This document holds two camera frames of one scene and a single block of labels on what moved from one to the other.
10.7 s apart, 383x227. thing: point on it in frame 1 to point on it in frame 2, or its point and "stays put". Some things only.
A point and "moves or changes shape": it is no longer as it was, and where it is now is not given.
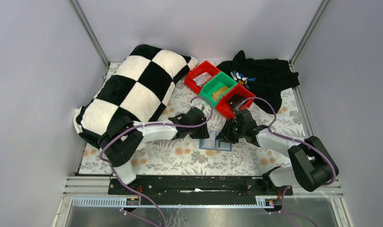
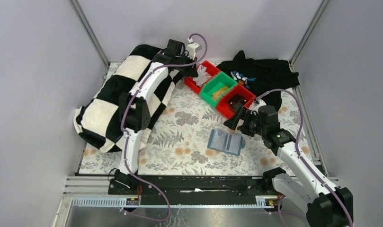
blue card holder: (212, 143) moves or changes shape
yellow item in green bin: (217, 94) stays put
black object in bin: (235, 100) stays put
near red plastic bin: (225, 109) stays put
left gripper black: (197, 126) to (189, 70)
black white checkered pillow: (138, 88) stays put
